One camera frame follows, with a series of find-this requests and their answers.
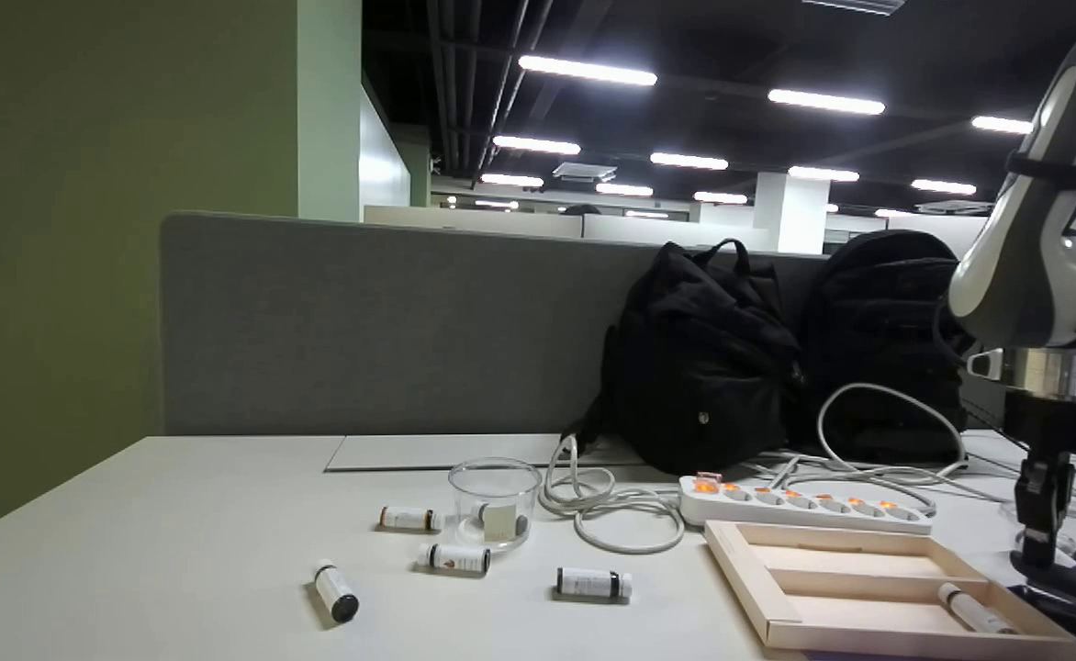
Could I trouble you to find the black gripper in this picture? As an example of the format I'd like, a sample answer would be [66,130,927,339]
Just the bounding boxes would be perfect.
[1003,390,1076,571]

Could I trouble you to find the white vial with dark cap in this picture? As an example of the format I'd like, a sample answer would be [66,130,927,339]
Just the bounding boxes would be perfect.
[933,580,1013,637]

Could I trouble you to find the wooden two-compartment tray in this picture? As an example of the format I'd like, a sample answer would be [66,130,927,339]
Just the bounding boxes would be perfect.
[702,516,1076,661]

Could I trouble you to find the large black backpack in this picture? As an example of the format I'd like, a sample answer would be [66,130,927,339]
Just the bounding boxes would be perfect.
[789,226,973,468]

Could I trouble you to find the white power strip orange switches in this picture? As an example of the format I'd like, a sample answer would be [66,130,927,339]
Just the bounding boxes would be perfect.
[677,466,935,538]

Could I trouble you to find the ceiling light tube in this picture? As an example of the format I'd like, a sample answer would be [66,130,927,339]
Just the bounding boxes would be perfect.
[514,52,662,91]
[965,110,1039,138]
[907,176,981,198]
[648,146,735,176]
[765,85,890,121]
[487,130,588,162]

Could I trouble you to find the white square pillar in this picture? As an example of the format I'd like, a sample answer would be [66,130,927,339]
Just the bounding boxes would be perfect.
[748,167,834,255]

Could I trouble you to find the clear plastic cup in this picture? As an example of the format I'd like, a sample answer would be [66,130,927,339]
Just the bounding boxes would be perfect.
[445,459,545,558]

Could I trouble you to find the grey partition panel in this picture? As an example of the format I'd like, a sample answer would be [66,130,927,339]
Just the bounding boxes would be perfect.
[159,211,839,441]

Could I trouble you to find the white vial black cap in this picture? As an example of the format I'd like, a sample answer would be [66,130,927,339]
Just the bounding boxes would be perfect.
[305,558,363,629]

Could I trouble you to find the thick white arched cable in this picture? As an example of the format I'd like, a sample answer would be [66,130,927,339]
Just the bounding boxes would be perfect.
[812,378,970,485]

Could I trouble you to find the black backpack with handle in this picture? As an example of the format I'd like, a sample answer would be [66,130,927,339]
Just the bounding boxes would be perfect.
[585,233,809,477]

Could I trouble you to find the thin white coiled cable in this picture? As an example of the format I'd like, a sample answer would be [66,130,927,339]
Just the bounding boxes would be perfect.
[534,429,692,558]

